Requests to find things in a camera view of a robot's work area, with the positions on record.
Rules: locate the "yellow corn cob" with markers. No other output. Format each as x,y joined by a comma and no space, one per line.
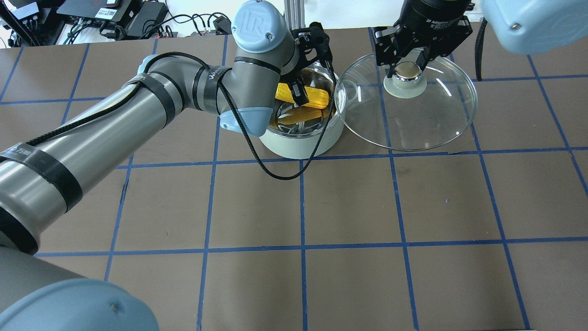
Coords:
315,97

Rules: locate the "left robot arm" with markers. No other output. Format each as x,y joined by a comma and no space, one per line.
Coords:
46,177

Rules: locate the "black power adapter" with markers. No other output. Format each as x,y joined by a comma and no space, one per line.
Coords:
150,13

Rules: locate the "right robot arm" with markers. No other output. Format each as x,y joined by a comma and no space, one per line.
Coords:
530,26

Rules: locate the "aluminium frame post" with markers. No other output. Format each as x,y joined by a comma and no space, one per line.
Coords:
294,14

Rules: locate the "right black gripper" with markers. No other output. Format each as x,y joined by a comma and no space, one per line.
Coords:
435,16

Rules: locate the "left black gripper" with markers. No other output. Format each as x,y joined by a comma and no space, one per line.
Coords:
297,88

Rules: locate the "pale green cooking pot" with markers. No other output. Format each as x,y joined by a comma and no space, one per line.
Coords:
297,141

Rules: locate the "glass pot lid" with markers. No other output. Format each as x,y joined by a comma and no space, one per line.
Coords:
413,110

